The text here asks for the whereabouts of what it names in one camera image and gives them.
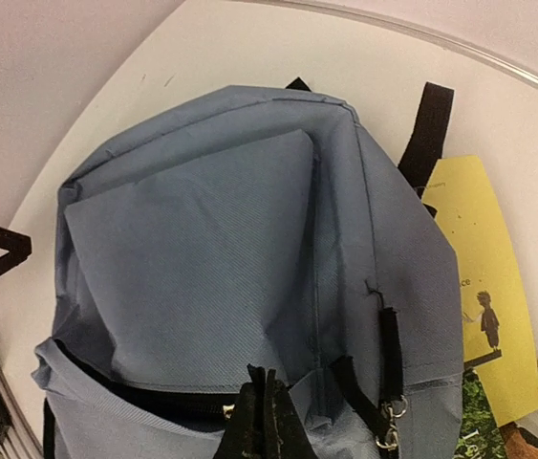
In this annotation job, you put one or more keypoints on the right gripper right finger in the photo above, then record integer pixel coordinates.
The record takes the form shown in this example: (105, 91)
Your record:
(284, 435)

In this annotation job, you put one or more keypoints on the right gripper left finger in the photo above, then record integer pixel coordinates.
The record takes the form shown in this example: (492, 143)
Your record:
(244, 433)

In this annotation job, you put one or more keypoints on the green fantasy cover book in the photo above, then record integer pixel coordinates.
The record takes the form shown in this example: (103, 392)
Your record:
(480, 437)

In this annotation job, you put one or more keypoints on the blue student backpack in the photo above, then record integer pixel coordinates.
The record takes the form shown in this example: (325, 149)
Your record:
(263, 227)

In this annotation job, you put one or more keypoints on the red treehouse comic book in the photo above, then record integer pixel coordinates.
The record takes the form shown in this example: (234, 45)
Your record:
(520, 443)

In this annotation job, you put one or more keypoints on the yellow paperback book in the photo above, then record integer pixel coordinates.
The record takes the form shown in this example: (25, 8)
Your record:
(498, 341)

